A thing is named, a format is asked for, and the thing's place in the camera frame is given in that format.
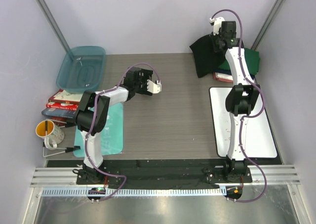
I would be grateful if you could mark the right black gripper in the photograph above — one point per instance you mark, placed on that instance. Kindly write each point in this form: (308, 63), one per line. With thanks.
(217, 48)

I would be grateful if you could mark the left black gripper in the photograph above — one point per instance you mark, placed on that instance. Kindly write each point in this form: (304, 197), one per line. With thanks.
(146, 75)

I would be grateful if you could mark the black floral t shirt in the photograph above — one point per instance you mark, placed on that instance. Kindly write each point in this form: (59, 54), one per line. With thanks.
(205, 58)

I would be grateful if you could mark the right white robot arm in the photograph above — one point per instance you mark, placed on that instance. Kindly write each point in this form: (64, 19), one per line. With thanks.
(241, 99)

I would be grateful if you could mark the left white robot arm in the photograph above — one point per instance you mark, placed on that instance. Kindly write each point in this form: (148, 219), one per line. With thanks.
(91, 117)

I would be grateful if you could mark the green folded t shirt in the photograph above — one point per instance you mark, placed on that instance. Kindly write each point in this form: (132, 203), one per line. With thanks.
(252, 59)

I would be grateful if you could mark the teal plastic bin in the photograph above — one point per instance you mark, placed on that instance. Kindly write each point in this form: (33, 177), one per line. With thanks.
(82, 69)

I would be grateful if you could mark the blue grey book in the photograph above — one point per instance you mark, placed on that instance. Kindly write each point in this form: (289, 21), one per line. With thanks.
(53, 112)

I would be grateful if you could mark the white floral mug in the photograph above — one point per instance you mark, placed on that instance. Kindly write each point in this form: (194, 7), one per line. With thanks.
(54, 139)

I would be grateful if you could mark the yellow mug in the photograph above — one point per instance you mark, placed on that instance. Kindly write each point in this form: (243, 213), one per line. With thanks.
(44, 128)

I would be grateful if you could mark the white whiteboard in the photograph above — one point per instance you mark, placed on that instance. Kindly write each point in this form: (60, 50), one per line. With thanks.
(259, 142)

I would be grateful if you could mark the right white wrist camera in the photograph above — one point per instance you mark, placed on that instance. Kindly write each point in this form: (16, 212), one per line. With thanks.
(216, 23)

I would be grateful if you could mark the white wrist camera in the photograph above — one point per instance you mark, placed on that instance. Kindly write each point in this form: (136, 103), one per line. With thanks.
(154, 87)
(216, 23)

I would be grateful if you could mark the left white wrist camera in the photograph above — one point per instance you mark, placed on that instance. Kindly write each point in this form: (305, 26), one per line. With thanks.
(154, 87)

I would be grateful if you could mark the right aluminium corner post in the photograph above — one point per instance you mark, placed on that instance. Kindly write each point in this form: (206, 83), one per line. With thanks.
(267, 23)

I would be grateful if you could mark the aluminium corner post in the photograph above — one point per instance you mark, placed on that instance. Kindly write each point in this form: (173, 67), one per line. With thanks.
(267, 23)
(53, 23)

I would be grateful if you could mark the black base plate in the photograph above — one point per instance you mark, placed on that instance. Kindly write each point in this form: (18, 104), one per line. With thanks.
(166, 174)

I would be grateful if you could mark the left aluminium corner post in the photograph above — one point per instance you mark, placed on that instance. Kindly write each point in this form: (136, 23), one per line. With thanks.
(53, 23)

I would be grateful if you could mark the white slotted cable duct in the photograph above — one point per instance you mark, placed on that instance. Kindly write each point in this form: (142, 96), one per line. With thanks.
(96, 192)

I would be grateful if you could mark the aluminium rail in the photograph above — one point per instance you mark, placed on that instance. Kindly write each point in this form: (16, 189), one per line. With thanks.
(270, 174)

